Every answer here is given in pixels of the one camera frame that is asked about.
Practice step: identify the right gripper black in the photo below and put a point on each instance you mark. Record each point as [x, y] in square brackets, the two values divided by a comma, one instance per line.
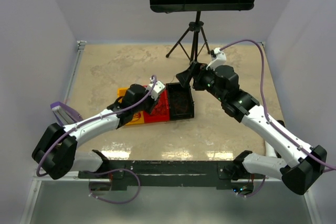
[185, 77]

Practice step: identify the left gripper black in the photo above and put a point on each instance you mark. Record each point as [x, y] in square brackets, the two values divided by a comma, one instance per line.
[152, 104]

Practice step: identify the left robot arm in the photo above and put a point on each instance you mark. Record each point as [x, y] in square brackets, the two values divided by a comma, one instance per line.
[57, 151]

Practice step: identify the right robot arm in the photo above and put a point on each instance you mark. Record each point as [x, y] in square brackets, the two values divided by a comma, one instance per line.
[299, 164]

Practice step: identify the red plastic bin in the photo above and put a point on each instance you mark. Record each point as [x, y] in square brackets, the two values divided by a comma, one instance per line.
[161, 112]

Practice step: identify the yellow plastic bin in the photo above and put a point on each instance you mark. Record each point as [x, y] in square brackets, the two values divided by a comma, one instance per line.
[138, 118]

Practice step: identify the black plastic bin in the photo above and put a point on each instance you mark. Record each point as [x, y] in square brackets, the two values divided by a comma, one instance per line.
[181, 103]

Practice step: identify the purple holder block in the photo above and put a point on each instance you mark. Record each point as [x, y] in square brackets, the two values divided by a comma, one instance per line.
[64, 114]

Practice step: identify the black cylinder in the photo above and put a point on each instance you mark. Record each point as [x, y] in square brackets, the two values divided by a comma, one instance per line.
[281, 123]

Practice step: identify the white cylinder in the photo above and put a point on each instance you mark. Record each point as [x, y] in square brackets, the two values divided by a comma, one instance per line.
[270, 151]

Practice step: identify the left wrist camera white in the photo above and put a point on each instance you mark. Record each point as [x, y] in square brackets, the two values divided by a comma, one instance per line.
[155, 88]

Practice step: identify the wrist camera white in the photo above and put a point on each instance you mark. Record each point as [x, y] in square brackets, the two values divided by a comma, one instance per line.
[155, 88]
[218, 58]

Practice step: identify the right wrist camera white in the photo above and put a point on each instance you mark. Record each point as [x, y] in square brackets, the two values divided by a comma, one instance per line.
[218, 58]

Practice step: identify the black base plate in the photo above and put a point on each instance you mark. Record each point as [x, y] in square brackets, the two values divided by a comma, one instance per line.
[218, 174]

